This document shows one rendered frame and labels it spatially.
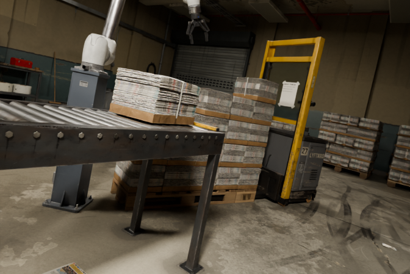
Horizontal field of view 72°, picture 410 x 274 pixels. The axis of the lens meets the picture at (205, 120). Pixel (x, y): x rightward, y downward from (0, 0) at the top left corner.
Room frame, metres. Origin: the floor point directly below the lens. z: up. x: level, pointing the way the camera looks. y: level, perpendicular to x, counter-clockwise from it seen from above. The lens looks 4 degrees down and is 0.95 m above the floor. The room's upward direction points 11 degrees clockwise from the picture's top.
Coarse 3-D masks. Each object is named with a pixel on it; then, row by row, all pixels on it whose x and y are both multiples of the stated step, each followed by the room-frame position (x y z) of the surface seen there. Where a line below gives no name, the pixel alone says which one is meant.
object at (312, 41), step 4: (280, 40) 3.41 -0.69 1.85; (284, 40) 3.36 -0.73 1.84; (288, 40) 3.32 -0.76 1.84; (292, 40) 3.27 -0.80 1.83; (296, 40) 3.23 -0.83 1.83; (300, 40) 3.18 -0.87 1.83; (304, 40) 3.13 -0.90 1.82; (308, 40) 3.10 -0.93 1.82; (312, 40) 3.05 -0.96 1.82; (272, 44) 3.51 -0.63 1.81; (276, 44) 3.45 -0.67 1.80; (280, 44) 3.40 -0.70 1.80; (284, 44) 3.35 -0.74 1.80; (288, 44) 3.31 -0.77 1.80; (292, 44) 3.26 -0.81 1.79; (296, 44) 3.22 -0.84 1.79; (300, 44) 3.19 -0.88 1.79; (304, 44) 3.15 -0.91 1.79; (308, 44) 3.12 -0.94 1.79; (312, 44) 3.09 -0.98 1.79
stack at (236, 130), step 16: (224, 128) 2.62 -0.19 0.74; (240, 128) 2.73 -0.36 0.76; (224, 144) 2.62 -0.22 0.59; (192, 160) 2.44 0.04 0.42; (224, 160) 2.65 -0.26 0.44; (240, 160) 2.77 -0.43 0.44; (128, 176) 2.18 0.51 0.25; (160, 176) 2.27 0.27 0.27; (176, 176) 2.36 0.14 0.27; (192, 176) 2.46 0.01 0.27; (224, 176) 2.67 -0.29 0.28; (112, 192) 2.40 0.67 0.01; (128, 192) 2.14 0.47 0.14; (160, 192) 2.32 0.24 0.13; (176, 192) 2.41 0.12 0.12; (192, 192) 2.47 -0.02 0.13; (224, 192) 2.70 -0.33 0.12; (128, 208) 2.13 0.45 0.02; (144, 208) 2.21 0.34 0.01
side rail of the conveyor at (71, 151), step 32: (0, 128) 0.68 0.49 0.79; (32, 128) 0.74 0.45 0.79; (64, 128) 0.81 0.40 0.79; (96, 128) 0.89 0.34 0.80; (128, 128) 1.02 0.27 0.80; (0, 160) 0.68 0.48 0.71; (32, 160) 0.75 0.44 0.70; (64, 160) 0.82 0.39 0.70; (96, 160) 0.91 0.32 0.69; (128, 160) 1.02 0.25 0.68
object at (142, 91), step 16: (128, 80) 1.38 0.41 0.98; (144, 80) 1.33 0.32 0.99; (160, 80) 1.29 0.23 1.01; (176, 80) 1.39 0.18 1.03; (112, 96) 1.42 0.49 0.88; (128, 96) 1.37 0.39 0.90; (144, 96) 1.33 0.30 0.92; (160, 96) 1.31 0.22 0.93; (176, 96) 1.42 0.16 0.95; (160, 112) 1.33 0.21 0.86
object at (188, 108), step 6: (186, 84) 1.48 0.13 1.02; (186, 90) 1.49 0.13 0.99; (192, 90) 1.54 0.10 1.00; (198, 90) 1.60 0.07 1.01; (186, 96) 1.50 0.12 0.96; (192, 96) 1.55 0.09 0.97; (198, 96) 1.61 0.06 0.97; (186, 102) 1.51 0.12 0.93; (192, 102) 1.56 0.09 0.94; (186, 108) 1.52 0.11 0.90; (192, 108) 1.58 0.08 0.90; (180, 114) 1.48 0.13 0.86; (186, 114) 1.54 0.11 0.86; (192, 114) 1.60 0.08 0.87
